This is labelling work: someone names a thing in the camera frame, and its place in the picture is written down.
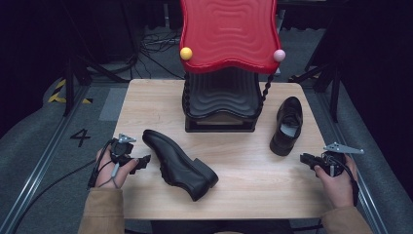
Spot black leather shoe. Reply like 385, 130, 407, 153
141, 129, 219, 203
269, 96, 304, 157

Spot person's left hand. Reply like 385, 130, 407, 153
94, 145, 140, 190

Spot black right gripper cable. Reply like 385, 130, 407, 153
325, 154, 360, 208

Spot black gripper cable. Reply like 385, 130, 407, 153
9, 138, 113, 234
325, 154, 360, 208

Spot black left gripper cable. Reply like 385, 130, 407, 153
9, 138, 113, 234

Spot black metal stand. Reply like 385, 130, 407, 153
61, 54, 131, 118
287, 62, 343, 124

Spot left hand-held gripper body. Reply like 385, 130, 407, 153
109, 133, 139, 167

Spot red and black shoe rack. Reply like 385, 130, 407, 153
178, 0, 286, 134

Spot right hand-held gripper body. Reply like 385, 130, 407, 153
319, 141, 365, 178

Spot bundle of black floor cables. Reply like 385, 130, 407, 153
129, 27, 187, 81

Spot person's right hand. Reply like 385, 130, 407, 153
313, 155, 358, 210

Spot yellow and black floor tape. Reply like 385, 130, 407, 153
47, 78, 94, 105

